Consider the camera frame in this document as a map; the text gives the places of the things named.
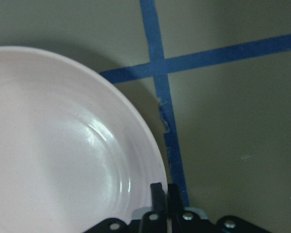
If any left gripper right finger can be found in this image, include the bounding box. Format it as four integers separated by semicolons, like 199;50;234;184
167;183;184;214

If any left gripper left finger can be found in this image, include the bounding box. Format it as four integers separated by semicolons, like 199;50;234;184
150;183;167;214

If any pink plate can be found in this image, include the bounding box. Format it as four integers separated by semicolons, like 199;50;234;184
0;47;167;233

